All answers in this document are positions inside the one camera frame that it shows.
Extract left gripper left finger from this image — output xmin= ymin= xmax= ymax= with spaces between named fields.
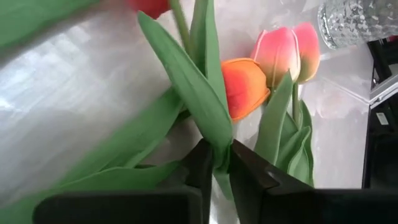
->
xmin=32 ymin=138 xmax=214 ymax=224

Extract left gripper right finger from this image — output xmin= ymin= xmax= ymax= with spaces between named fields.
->
xmin=228 ymin=139 xmax=398 ymax=224

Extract orange tulip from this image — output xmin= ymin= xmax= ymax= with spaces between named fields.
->
xmin=221 ymin=57 xmax=271 ymax=123

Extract red tulip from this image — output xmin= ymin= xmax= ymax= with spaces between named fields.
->
xmin=0 ymin=0 xmax=236 ymax=224

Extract pink tulip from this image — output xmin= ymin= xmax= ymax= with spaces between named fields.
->
xmin=250 ymin=26 xmax=315 ymax=187
xmin=292 ymin=21 xmax=321 ymax=125

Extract clear textured glass flask vase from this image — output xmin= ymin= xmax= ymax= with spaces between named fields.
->
xmin=317 ymin=0 xmax=398 ymax=50

